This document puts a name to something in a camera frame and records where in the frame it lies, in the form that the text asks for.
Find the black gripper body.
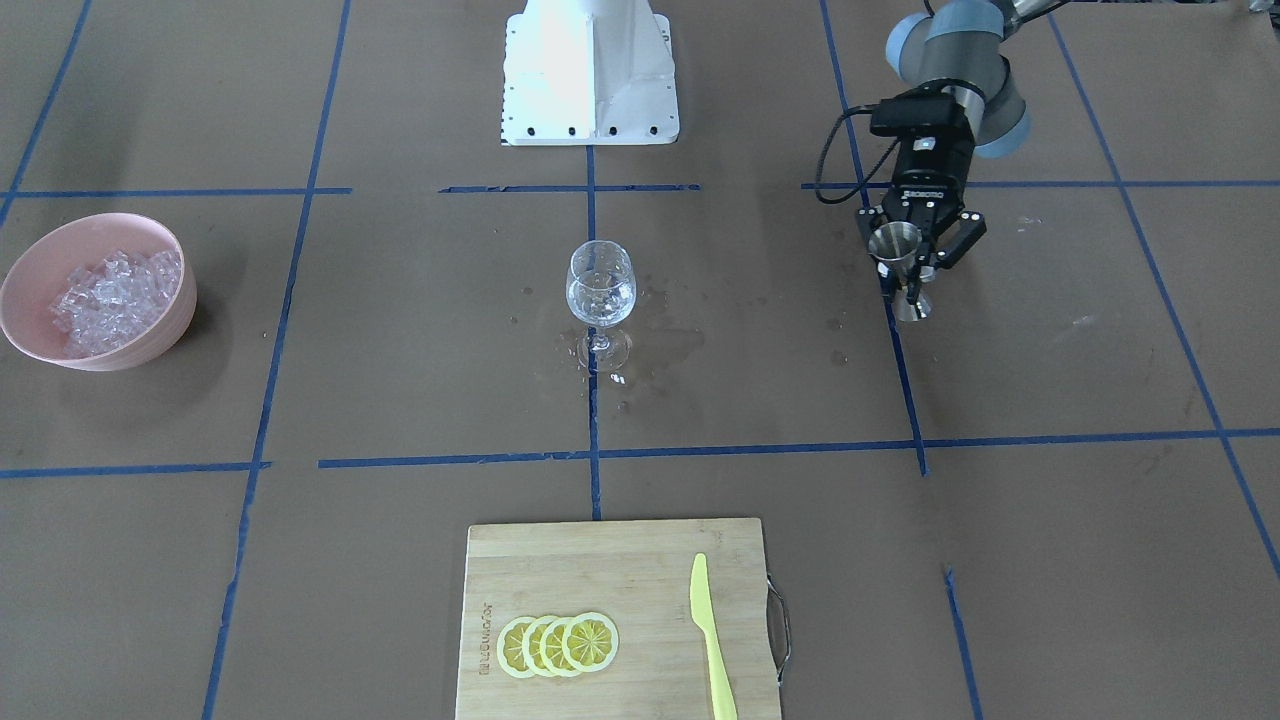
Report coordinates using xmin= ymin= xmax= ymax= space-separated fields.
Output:
xmin=879 ymin=131 xmax=975 ymax=234

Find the steel double jigger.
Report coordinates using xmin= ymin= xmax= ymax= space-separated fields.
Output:
xmin=867 ymin=222 xmax=933 ymax=322

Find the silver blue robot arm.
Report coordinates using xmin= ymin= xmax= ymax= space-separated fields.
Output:
xmin=858 ymin=1 xmax=1057 ymax=322

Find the clear wine glass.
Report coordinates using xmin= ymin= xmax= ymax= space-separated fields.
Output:
xmin=564 ymin=240 xmax=637 ymax=374

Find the pile of ice cubes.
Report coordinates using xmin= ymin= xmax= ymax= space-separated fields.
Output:
xmin=47 ymin=249 xmax=183 ymax=359

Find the bamboo cutting board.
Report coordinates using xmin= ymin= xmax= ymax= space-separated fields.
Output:
xmin=454 ymin=518 xmax=782 ymax=719

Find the yellow plastic knife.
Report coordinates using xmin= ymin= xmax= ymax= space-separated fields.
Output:
xmin=687 ymin=552 xmax=739 ymax=719

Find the lemon slice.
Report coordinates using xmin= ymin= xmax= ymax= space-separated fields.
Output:
xmin=498 ymin=616 xmax=536 ymax=679
xmin=561 ymin=612 xmax=620 ymax=673
xmin=538 ymin=618 xmax=581 ymax=678
xmin=521 ymin=615 xmax=561 ymax=678

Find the pink bowl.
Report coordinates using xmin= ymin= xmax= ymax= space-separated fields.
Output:
xmin=3 ymin=211 xmax=197 ymax=372

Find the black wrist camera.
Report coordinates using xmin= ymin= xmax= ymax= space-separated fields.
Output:
xmin=869 ymin=92 xmax=972 ymax=138

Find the black camera cable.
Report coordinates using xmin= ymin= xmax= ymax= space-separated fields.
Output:
xmin=815 ymin=108 xmax=901 ymax=206

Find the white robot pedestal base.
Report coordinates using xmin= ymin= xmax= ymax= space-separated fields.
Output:
xmin=500 ymin=1 xmax=681 ymax=147

